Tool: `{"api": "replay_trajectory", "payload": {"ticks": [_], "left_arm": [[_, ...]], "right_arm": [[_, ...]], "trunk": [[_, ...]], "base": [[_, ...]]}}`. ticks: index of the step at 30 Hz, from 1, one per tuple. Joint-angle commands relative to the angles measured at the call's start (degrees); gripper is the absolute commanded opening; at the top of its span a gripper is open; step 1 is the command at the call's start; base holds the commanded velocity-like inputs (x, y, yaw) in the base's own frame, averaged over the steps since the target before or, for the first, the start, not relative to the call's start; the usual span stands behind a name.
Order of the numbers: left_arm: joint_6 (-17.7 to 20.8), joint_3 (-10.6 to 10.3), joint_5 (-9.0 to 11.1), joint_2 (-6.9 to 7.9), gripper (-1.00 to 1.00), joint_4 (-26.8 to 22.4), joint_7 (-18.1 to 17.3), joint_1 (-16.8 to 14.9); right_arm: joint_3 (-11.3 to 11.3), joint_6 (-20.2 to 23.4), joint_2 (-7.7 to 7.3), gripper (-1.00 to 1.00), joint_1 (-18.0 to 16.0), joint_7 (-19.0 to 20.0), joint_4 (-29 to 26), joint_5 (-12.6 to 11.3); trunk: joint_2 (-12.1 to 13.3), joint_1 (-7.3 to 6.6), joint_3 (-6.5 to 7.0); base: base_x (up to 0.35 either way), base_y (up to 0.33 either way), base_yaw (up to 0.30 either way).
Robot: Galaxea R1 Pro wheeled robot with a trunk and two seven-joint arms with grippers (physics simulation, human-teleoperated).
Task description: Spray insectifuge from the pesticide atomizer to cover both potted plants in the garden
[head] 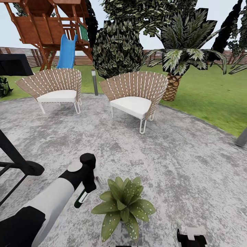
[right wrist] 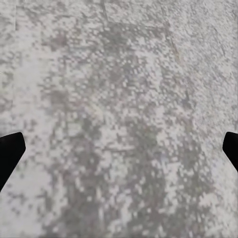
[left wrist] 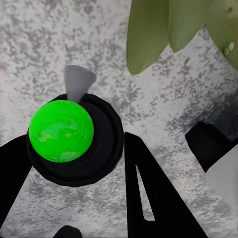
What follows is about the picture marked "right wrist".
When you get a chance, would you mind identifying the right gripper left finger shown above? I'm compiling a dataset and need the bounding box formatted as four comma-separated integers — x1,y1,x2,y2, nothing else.
0,132,26,191

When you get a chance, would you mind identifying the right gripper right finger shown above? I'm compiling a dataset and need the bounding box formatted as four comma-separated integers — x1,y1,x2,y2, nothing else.
222,132,238,171

